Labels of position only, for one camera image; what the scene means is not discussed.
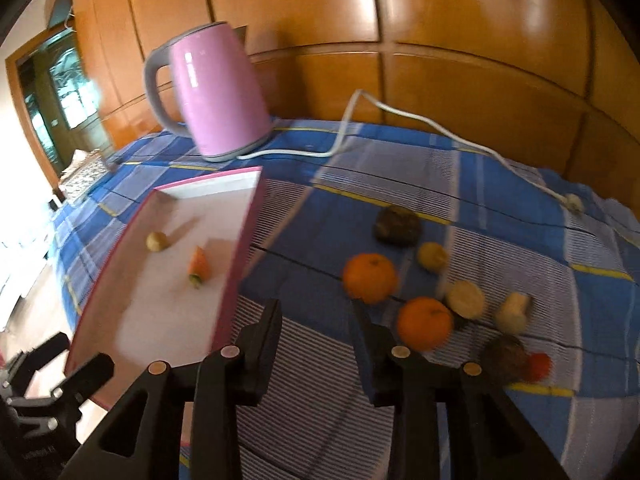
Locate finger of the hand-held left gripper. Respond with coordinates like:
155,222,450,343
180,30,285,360
54,352,116,410
14,332,70,377

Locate pink shallow tray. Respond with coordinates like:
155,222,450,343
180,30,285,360
64,166,266,408

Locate orange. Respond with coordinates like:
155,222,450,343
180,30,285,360
397,297,453,352
342,253,399,304

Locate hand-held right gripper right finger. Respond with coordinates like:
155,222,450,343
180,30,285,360
351,300,571,480

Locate pink electric kettle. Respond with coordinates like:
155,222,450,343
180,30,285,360
144,21,275,163

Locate beige round food slice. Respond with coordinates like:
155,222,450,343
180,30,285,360
445,280,487,320

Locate orange carrot piece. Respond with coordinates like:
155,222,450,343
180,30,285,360
187,246,211,288

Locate dark brown round fruit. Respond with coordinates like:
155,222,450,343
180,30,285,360
481,335,530,386
374,206,422,247

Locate white kettle power cord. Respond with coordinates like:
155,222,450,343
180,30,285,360
237,89,586,217

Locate small red tomato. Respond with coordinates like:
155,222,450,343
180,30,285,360
524,353,553,382

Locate white patterned object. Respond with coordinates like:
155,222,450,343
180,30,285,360
57,149,115,207

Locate wooden framed window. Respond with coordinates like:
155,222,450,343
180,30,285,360
5,25,117,186

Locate blue plaid tablecloth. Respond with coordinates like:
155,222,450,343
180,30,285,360
47,117,640,480

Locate small yellow lemon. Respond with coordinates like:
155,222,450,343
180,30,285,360
417,242,449,273

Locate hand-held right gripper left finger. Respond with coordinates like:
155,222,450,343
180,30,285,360
57,299,283,480

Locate beige mushroom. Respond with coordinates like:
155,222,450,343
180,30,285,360
495,292,532,335

